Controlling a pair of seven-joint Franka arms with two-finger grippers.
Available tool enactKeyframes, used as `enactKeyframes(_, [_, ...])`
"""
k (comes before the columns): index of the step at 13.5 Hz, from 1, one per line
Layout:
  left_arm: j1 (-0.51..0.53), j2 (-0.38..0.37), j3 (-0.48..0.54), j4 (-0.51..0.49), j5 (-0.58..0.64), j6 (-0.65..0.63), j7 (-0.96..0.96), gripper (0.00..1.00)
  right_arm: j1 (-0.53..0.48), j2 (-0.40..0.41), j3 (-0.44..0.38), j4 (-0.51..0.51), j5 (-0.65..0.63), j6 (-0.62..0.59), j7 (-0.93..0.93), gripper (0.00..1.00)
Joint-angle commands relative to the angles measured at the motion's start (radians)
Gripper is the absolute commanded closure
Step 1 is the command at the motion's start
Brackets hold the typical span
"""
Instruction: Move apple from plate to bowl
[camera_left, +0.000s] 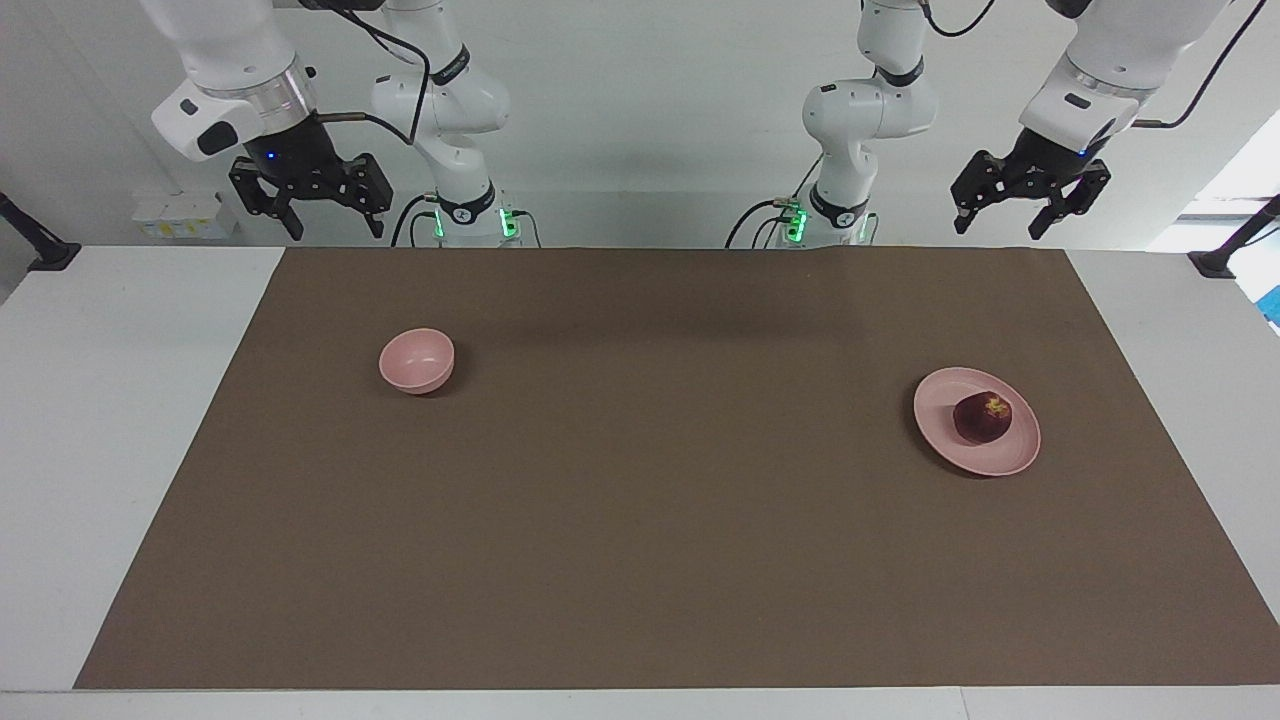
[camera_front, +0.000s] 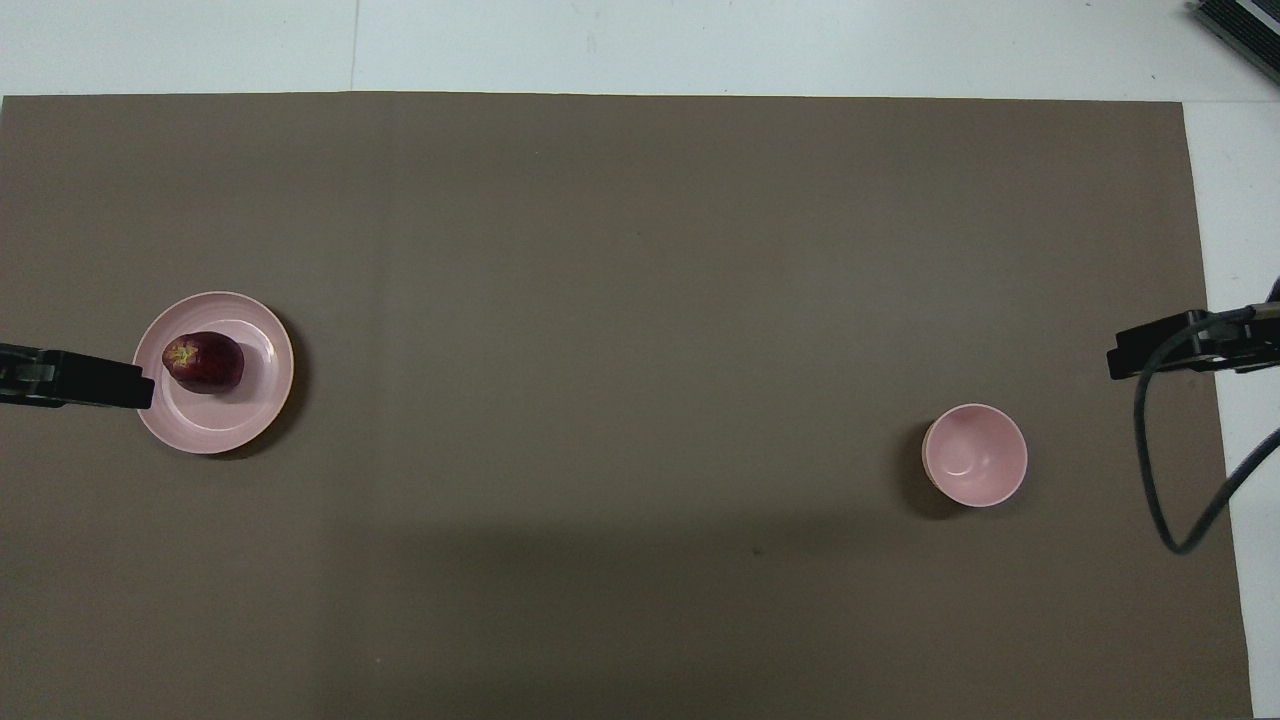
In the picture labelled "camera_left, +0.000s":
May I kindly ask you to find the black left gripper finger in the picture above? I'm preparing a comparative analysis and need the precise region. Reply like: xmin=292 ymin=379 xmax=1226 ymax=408
xmin=1029 ymin=160 xmax=1111 ymax=241
xmin=951 ymin=150 xmax=1011 ymax=235

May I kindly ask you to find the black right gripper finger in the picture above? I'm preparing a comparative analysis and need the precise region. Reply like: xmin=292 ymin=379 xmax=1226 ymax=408
xmin=229 ymin=158 xmax=304 ymax=241
xmin=335 ymin=153 xmax=393 ymax=239

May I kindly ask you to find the dark red apple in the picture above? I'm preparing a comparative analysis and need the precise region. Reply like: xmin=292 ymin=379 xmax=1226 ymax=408
xmin=952 ymin=390 xmax=1014 ymax=447

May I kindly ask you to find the pink bowl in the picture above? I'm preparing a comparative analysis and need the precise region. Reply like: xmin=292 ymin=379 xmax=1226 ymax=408
xmin=378 ymin=327 xmax=456 ymax=396

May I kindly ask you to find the pink plate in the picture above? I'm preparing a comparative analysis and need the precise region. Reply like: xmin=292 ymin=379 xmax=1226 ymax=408
xmin=912 ymin=366 xmax=1042 ymax=478

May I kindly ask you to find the white power strip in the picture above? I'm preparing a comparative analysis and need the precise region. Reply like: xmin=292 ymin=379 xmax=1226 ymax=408
xmin=132 ymin=190 xmax=239 ymax=241

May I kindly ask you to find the brown table mat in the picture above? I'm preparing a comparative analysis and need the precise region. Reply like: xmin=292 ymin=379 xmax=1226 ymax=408
xmin=73 ymin=247 xmax=1280 ymax=691

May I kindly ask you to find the black right arm gripper cable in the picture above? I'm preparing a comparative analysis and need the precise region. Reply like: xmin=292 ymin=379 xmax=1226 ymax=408
xmin=300 ymin=0 xmax=433 ymax=147

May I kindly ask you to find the black arm gripper cable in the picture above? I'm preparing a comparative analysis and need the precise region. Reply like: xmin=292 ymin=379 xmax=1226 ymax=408
xmin=920 ymin=0 xmax=1271 ymax=130
xmin=300 ymin=0 xmax=433 ymax=147

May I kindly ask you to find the black left arm gripper cable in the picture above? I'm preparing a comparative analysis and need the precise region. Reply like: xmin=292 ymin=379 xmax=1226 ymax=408
xmin=920 ymin=0 xmax=1271 ymax=130

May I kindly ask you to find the black clamp mount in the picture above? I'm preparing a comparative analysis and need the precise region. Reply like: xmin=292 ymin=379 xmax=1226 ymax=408
xmin=1187 ymin=195 xmax=1280 ymax=279
xmin=0 ymin=192 xmax=83 ymax=273

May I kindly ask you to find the black left arm base cable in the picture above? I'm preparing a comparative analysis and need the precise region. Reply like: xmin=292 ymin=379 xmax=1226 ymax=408
xmin=725 ymin=198 xmax=801 ymax=249

